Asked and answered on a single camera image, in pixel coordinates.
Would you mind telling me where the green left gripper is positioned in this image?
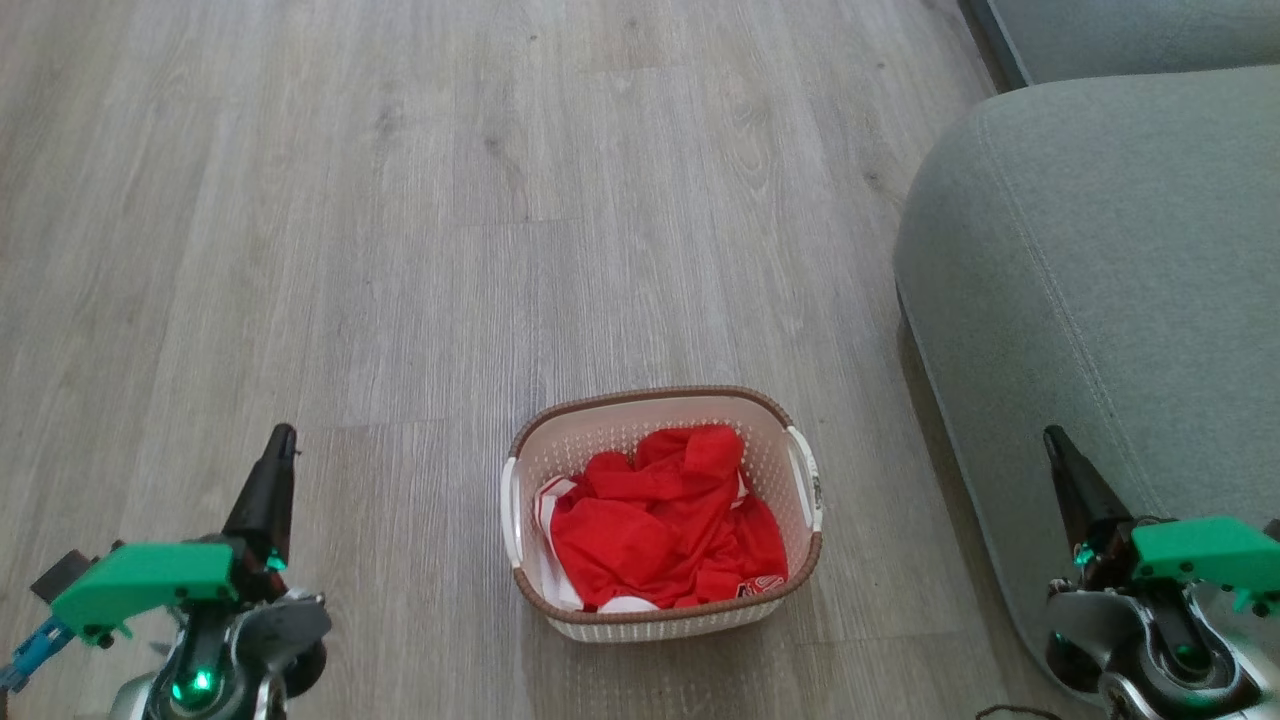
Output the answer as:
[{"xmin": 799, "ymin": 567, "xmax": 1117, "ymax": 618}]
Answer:
[{"xmin": 50, "ymin": 423, "xmax": 300, "ymax": 649}]

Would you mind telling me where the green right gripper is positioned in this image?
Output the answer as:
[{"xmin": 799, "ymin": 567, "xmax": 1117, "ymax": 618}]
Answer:
[{"xmin": 1042, "ymin": 425, "xmax": 1280, "ymax": 617}]

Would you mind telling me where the white laundry basket brown rim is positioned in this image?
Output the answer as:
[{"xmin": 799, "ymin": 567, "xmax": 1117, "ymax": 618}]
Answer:
[{"xmin": 499, "ymin": 385, "xmax": 825, "ymax": 643}]

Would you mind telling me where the red and white garment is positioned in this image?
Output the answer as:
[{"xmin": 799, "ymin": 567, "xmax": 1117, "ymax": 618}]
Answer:
[{"xmin": 537, "ymin": 424, "xmax": 791, "ymax": 613}]

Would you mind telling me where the grey fabric sofa seat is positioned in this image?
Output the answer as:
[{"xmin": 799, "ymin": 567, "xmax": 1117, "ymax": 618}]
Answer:
[{"xmin": 958, "ymin": 0, "xmax": 1280, "ymax": 93}]

